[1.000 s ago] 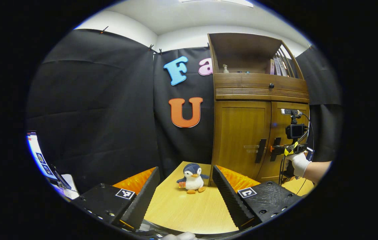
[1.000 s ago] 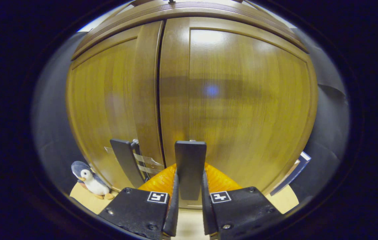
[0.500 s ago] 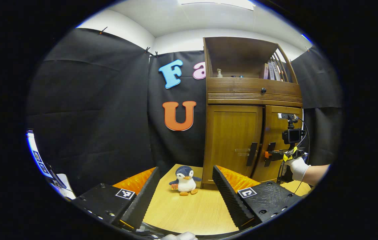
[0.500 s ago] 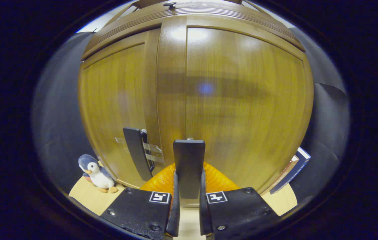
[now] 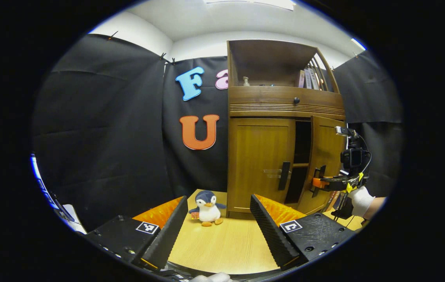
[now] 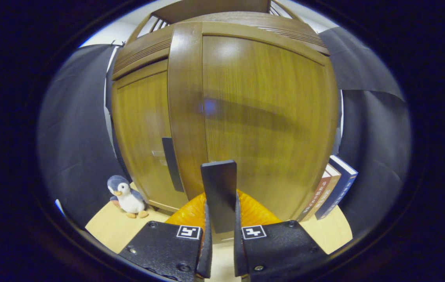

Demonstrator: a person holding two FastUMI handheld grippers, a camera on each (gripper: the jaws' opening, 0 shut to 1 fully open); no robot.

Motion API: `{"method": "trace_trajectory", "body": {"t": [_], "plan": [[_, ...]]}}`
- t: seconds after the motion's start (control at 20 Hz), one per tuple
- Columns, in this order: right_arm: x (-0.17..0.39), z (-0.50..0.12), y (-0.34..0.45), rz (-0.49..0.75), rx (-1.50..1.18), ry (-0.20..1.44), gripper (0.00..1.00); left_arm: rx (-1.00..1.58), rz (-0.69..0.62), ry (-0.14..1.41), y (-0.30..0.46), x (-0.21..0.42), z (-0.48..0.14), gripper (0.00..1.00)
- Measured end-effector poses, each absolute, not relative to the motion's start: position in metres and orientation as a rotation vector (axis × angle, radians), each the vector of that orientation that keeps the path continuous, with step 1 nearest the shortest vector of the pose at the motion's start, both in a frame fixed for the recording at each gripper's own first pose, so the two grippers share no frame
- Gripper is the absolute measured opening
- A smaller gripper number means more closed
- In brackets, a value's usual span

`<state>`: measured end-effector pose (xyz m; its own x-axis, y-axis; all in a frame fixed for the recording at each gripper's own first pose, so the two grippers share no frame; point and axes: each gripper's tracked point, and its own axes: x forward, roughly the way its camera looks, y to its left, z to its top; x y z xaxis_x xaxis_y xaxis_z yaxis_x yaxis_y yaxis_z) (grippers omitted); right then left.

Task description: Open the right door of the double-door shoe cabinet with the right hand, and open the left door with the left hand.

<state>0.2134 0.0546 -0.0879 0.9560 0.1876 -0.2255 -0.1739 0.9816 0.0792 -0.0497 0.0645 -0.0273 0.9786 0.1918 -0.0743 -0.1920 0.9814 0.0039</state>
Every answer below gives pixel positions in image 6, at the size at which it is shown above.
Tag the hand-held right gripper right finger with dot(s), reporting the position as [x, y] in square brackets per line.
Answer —
[281, 246]

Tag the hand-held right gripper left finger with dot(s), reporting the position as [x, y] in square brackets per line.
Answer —
[159, 244]

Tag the wooden cabinet door with tape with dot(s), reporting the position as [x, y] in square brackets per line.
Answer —
[140, 129]

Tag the plain wooden cabinet door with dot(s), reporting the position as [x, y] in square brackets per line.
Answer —
[265, 98]

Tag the grey white penguin plush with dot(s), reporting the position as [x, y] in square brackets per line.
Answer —
[130, 199]

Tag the brown book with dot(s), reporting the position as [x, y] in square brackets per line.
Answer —
[316, 196]

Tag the tan book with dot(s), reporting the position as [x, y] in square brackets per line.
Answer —
[329, 192]

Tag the dark blue book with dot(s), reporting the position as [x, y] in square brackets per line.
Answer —
[342, 184]

